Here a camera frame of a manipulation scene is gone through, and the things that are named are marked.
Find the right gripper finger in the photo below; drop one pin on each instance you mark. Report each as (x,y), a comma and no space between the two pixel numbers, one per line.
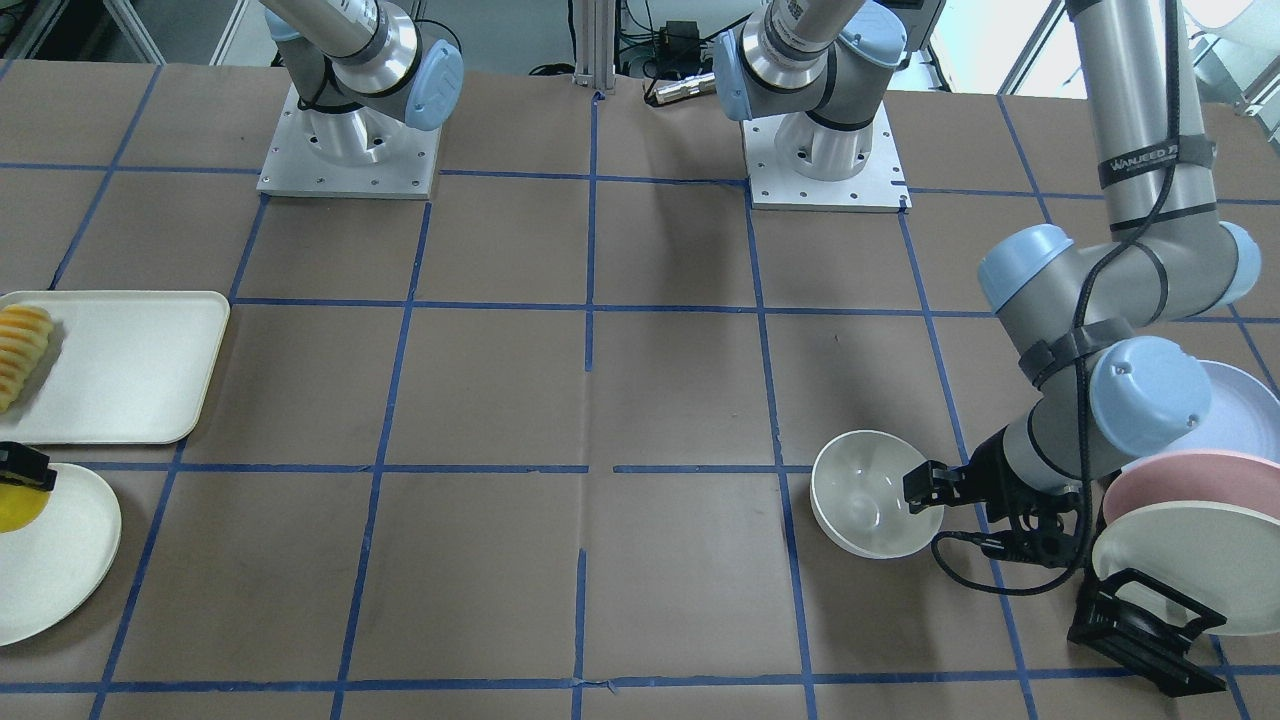
(25,467)

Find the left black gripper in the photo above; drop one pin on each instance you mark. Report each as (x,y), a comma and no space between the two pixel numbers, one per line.
(988,471)

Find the yellow lemon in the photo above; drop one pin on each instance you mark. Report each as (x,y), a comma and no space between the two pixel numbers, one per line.
(20,505)

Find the cream bowl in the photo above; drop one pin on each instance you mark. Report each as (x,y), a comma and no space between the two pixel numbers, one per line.
(858,500)

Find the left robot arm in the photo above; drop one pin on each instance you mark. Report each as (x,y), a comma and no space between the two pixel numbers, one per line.
(1073,313)

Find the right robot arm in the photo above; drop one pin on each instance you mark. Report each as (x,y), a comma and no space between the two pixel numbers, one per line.
(345,55)

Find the cream round plate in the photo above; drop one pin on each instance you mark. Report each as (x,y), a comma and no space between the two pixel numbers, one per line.
(52,565)

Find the sliced yellow bread loaf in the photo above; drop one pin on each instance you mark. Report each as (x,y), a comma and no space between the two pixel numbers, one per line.
(25,336)

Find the cream rectangular tray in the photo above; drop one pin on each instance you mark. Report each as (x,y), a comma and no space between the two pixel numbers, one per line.
(124,367)

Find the black dish rack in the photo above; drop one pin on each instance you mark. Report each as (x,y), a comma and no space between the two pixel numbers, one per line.
(1140,641)

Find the pink plate in rack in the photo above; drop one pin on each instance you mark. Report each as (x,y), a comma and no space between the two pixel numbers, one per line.
(1201,474)

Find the cream plate in rack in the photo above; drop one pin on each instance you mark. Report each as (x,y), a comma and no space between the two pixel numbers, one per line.
(1223,556)

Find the light blue plate in rack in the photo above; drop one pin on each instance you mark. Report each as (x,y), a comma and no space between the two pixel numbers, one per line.
(1244,416)

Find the silver cylinder connector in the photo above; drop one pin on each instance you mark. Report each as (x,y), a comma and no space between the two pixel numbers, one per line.
(687,88)

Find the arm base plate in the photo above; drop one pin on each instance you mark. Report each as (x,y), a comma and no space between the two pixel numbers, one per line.
(355,155)
(796,165)

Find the aluminium frame post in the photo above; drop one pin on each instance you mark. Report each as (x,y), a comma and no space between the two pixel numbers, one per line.
(594,26)

